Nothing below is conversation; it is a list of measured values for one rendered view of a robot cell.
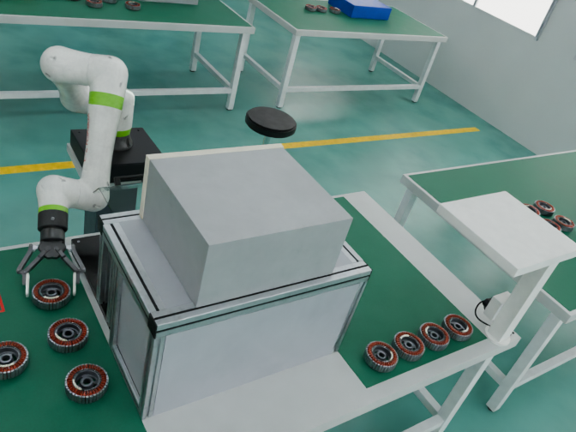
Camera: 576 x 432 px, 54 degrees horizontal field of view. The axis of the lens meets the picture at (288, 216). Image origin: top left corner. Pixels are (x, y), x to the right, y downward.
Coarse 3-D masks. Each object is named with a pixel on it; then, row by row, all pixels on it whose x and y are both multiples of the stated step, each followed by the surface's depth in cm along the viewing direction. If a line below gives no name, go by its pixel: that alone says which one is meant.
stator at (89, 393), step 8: (80, 368) 156; (88, 368) 156; (96, 368) 157; (72, 376) 153; (80, 376) 156; (88, 376) 155; (96, 376) 156; (104, 376) 155; (72, 384) 151; (80, 384) 154; (88, 384) 153; (96, 384) 155; (104, 384) 153; (72, 392) 149; (80, 392) 150; (88, 392) 151; (96, 392) 151; (104, 392) 153; (72, 400) 150; (80, 400) 150; (88, 400) 151
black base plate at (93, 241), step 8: (72, 240) 198; (80, 240) 199; (88, 240) 200; (96, 240) 201; (80, 248) 196; (88, 248) 197; (96, 248) 198; (80, 256) 193; (88, 256) 194; (96, 256) 195; (88, 264) 191; (96, 264) 192; (88, 272) 188; (96, 272) 189; (88, 280) 186; (96, 280) 185; (96, 288) 183; (104, 304) 178; (104, 312) 176
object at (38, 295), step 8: (48, 280) 178; (56, 280) 179; (40, 288) 176; (48, 288) 178; (56, 288) 179; (64, 288) 177; (32, 296) 173; (40, 296) 172; (48, 296) 175; (56, 296) 176; (64, 296) 175; (40, 304) 172; (48, 304) 172; (56, 304) 173; (64, 304) 176
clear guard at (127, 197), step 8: (128, 184) 182; (136, 184) 183; (96, 192) 183; (104, 192) 176; (112, 192) 177; (120, 192) 178; (128, 192) 179; (136, 192) 180; (112, 200) 174; (120, 200) 175; (128, 200) 176; (136, 200) 177; (112, 208) 170; (120, 208) 171; (128, 208) 172; (136, 208) 173
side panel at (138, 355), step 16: (128, 288) 149; (112, 304) 159; (128, 304) 151; (112, 320) 162; (128, 320) 153; (144, 320) 142; (112, 336) 164; (128, 336) 155; (144, 336) 144; (112, 352) 166; (128, 352) 158; (144, 352) 145; (160, 352) 138; (128, 368) 160; (144, 368) 143; (128, 384) 158; (144, 384) 146; (144, 400) 147; (144, 416) 151
